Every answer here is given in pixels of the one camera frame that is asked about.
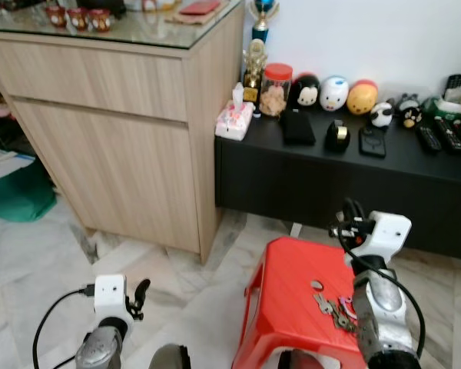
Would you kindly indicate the yellow bear plush toy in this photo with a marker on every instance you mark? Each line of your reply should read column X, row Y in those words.
column 363, row 98

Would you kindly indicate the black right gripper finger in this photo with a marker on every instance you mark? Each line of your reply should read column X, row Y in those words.
column 353, row 210

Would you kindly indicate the black tape dispenser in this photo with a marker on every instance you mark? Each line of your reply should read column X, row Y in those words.
column 337, row 137

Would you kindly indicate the red plastic stool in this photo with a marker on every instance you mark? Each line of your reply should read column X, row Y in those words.
column 284, row 292

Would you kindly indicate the black low console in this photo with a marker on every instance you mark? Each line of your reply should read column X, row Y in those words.
column 338, row 184

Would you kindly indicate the green desk container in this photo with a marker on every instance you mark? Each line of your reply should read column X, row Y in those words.
column 453, row 108

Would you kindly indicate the clear jar with red lid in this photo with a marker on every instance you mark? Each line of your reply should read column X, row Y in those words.
column 276, row 92

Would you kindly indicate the flat red booklet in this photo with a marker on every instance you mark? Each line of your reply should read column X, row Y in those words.
column 200, row 8

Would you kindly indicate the pink tissue box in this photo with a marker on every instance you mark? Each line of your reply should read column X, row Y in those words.
column 234, row 119

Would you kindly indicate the blue and gold trophy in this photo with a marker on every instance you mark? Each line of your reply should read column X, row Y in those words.
column 263, row 19

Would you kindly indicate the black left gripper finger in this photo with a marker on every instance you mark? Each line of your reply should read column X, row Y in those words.
column 143, row 290

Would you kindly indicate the black smartphone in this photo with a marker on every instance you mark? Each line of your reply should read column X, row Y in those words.
column 373, row 142

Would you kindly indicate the white round plush toy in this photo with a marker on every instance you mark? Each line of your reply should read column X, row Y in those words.
column 334, row 94

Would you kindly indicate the small black white figurine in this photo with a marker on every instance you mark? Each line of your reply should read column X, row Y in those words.
column 382, row 115

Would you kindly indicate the bunch of keys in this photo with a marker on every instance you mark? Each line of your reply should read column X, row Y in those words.
column 334, row 311

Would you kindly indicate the small dark figurine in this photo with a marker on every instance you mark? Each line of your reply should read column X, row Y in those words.
column 409, row 111

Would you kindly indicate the small gold trophy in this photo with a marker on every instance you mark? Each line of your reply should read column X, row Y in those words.
column 254, row 69

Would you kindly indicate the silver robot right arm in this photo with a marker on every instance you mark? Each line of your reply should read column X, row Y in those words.
column 384, row 315

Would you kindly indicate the light wooden cabinet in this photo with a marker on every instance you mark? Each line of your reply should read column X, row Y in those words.
column 107, row 138

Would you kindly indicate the green bag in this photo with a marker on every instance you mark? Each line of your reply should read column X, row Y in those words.
column 19, row 196

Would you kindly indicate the black wallet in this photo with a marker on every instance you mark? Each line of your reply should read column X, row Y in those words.
column 298, row 128

